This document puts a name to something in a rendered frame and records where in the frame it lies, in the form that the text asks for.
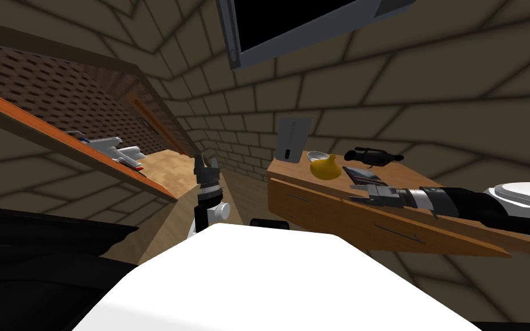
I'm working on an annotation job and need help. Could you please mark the grey flat phone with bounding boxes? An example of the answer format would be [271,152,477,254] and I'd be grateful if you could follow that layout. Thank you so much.
[274,117,313,164]

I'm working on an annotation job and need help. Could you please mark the grey framed black television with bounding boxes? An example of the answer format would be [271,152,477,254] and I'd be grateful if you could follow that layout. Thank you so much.
[216,0,418,71]

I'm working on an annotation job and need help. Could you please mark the wooden desk with drawers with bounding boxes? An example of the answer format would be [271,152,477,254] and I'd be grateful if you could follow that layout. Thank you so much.
[266,151,530,259]

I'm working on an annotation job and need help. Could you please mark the black sofa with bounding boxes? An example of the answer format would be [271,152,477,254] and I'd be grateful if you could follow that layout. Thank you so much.
[0,206,140,331]

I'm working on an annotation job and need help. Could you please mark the dark flat book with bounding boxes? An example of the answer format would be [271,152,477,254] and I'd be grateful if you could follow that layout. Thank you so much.
[341,165,382,187]

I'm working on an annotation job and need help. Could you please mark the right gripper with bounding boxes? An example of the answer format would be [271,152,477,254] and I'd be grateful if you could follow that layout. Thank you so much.
[348,183,406,209]

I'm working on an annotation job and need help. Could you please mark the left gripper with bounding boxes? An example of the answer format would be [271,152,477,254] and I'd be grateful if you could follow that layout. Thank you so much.
[194,153,221,188]

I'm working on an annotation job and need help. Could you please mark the yellow round vase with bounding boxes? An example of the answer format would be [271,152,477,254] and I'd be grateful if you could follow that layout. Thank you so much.
[309,153,343,182]

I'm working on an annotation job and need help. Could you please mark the orange wooden shelf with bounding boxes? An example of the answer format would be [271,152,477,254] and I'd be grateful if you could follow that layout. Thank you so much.
[0,82,179,203]

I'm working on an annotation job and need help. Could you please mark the black camcorder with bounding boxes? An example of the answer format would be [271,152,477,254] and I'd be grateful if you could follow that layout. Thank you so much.
[343,147,405,168]

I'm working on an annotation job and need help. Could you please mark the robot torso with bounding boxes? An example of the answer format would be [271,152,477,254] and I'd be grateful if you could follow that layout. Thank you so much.
[71,218,483,331]

